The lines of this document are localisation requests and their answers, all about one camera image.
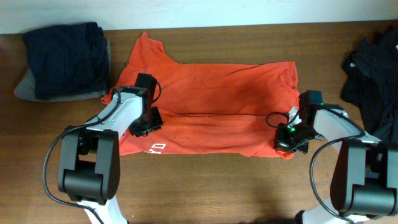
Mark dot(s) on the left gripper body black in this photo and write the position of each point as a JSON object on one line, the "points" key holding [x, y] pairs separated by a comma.
{"points": [[150, 121]]}

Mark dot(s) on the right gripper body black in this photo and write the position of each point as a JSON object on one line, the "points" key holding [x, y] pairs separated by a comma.
{"points": [[294, 137]]}

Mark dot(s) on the orange red printed t-shirt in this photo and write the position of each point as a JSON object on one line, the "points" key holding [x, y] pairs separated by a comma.
{"points": [[211, 108]]}

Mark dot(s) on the navy blue garment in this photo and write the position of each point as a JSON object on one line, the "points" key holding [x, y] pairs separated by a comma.
{"points": [[68, 59]]}

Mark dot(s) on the grey garment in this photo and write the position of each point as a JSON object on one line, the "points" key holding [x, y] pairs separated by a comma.
{"points": [[26, 89]]}

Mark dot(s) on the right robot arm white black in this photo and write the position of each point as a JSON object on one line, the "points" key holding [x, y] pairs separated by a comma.
{"points": [[364, 182]]}

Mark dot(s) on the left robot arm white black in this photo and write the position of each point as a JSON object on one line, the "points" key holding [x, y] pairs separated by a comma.
{"points": [[89, 168]]}

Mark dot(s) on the pile of dark clothes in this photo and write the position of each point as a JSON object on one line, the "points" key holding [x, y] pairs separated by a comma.
{"points": [[371, 84]]}

